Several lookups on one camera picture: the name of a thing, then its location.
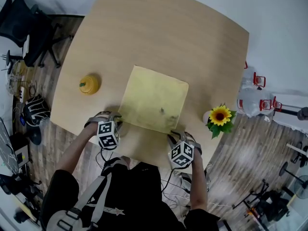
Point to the person's right forearm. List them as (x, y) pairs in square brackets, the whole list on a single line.
[(198, 184)]

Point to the black white striped bag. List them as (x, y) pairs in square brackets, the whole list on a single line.
[(36, 109)]

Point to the person's left forearm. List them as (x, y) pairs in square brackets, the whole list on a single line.
[(77, 150)]

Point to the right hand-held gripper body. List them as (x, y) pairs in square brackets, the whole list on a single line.
[(181, 154)]

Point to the black folding stand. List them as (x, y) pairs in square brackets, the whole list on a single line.
[(272, 203)]

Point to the white power strip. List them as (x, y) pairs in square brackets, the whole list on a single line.
[(22, 94)]

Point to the grey white floor device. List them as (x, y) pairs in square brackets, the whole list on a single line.
[(185, 180)]

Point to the black floor fan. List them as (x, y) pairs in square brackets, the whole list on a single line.
[(302, 186)]

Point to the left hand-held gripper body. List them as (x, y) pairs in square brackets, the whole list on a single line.
[(108, 135)]

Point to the sunflower in white pot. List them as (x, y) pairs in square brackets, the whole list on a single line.
[(220, 117)]

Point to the black marble round table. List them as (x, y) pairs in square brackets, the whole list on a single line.
[(7, 148)]

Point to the black round stand base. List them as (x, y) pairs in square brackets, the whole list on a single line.
[(34, 137)]

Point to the black round-base stool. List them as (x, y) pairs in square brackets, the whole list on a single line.
[(284, 168)]

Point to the person's black clothing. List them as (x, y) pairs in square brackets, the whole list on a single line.
[(134, 189)]

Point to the grey box device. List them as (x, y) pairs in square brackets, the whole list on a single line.
[(21, 156)]

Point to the black office chair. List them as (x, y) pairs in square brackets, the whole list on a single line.
[(19, 20)]

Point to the yellow cloth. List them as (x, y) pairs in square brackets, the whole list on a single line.
[(154, 97)]

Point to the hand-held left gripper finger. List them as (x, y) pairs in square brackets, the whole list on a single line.
[(101, 117), (121, 126)]

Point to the black coat rack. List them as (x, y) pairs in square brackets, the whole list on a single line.
[(302, 113)]

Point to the white shelf frame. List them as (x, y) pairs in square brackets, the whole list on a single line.
[(296, 147)]

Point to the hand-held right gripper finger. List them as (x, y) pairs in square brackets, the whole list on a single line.
[(172, 141), (192, 141)]

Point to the black router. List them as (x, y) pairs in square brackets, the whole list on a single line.
[(8, 59)]

